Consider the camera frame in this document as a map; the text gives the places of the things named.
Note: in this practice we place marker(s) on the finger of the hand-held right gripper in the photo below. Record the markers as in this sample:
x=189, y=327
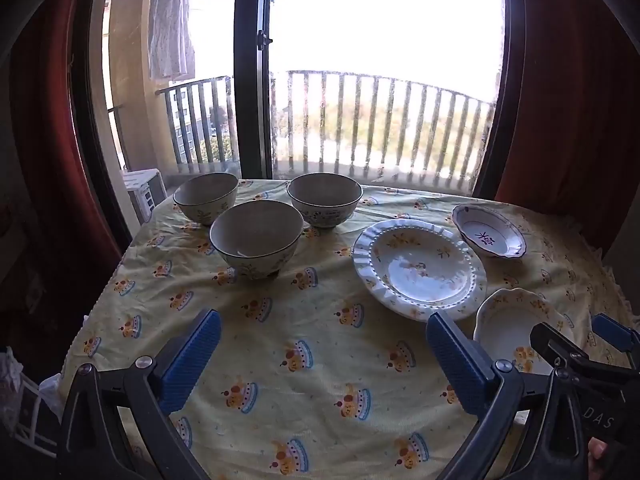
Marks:
x=552, y=342
x=612, y=332

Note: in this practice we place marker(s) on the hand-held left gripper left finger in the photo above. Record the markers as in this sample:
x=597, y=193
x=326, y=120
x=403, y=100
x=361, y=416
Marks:
x=192, y=360

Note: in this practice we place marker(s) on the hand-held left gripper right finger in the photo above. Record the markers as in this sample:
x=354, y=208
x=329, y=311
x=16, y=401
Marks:
x=455, y=365

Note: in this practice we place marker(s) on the white scalloped plate yellow print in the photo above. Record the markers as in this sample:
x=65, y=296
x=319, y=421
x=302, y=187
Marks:
x=505, y=320

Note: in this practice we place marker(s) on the large white ribbed plate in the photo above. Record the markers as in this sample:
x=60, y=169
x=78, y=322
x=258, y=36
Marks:
x=415, y=270

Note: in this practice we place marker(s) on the white plate with red rim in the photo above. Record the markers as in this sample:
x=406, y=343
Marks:
x=487, y=232

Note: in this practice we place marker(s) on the cream floral ceramic bowl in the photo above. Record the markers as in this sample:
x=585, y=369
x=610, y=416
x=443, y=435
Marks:
x=205, y=200
x=325, y=197
x=255, y=235

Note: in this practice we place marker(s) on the person's right hand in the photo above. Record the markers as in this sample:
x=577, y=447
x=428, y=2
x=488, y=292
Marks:
x=596, y=457

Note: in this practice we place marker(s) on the yellow printed tablecloth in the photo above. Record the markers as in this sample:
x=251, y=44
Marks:
x=310, y=310

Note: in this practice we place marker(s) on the white plastic sheet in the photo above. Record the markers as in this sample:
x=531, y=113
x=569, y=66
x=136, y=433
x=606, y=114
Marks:
x=52, y=390

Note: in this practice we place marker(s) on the white air conditioner unit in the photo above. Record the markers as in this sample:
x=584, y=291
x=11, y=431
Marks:
x=145, y=195

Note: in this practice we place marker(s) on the white metal rack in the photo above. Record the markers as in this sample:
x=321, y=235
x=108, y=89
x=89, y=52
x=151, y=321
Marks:
x=37, y=435

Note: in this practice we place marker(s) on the white plastic bag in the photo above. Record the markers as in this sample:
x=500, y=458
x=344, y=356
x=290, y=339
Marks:
x=10, y=380

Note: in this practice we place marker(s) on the red curtain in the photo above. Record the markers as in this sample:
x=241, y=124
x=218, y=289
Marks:
x=565, y=110
x=55, y=160

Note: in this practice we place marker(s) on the balcony railing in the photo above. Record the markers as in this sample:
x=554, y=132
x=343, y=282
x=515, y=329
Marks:
x=197, y=83

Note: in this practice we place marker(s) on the hanging white cloth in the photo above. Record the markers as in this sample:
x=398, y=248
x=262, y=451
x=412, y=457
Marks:
x=170, y=20

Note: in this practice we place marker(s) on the dark window frame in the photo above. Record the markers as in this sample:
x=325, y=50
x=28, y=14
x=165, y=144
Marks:
x=247, y=85

